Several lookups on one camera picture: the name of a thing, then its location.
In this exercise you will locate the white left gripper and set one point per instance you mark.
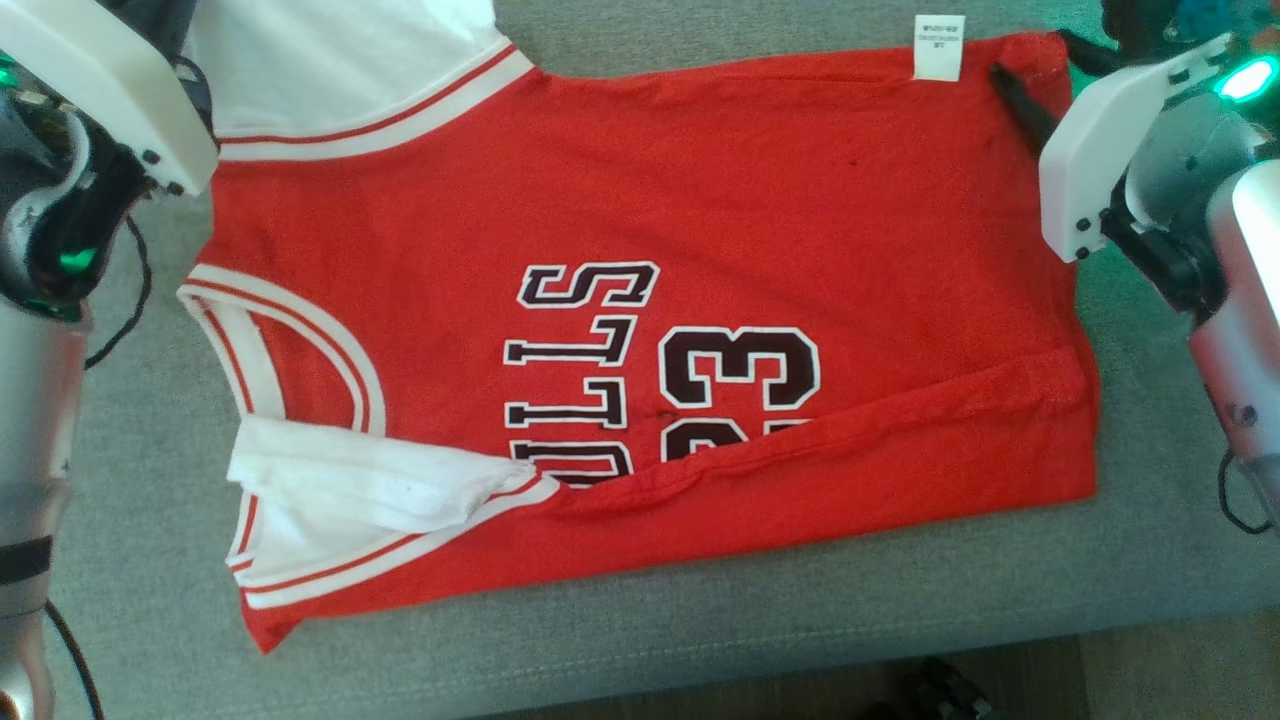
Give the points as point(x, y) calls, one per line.
point(110, 90)

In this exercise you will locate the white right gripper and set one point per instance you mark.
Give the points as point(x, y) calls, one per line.
point(1095, 150)

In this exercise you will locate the red Bulls jersey white trim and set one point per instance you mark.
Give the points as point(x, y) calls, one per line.
point(800, 220)

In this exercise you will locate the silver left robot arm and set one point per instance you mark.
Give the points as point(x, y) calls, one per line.
point(30, 430)

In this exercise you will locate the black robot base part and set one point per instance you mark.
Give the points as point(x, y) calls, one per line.
point(930, 690)

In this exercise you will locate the grey sofa seat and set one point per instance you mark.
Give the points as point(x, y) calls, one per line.
point(700, 620)

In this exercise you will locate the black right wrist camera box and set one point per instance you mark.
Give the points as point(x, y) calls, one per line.
point(1150, 20)

